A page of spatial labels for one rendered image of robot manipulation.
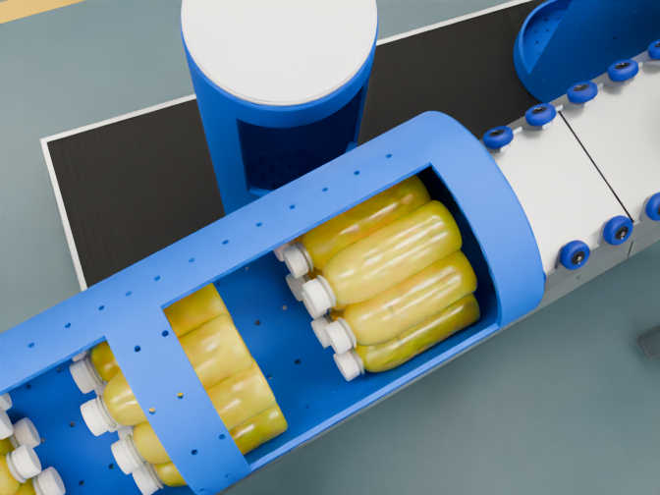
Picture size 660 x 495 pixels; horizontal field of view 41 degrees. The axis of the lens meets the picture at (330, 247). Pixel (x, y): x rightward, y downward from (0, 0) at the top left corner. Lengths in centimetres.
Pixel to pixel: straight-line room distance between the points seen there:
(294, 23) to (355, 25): 9
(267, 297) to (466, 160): 36
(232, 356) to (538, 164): 59
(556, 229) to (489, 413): 95
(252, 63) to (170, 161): 94
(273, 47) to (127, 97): 118
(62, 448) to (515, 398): 129
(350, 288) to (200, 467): 26
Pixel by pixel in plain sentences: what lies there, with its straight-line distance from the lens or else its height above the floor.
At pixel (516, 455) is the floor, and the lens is 222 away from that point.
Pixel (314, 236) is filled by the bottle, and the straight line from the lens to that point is 106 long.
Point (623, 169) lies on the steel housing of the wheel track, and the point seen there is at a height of 93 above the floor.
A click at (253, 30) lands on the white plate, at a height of 104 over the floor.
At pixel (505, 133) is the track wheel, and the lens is 131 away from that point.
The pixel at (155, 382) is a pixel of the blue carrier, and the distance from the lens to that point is 94.
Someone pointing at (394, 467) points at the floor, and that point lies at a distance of 217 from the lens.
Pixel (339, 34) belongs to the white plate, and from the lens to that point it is 127.
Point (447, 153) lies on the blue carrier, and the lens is 101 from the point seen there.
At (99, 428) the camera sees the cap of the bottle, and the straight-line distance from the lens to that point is 102.
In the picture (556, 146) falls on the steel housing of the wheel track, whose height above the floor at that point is 93.
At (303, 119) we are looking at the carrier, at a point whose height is 98.
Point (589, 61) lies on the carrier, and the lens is 206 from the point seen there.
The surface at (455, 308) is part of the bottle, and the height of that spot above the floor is 107.
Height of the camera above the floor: 216
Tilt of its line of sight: 75 degrees down
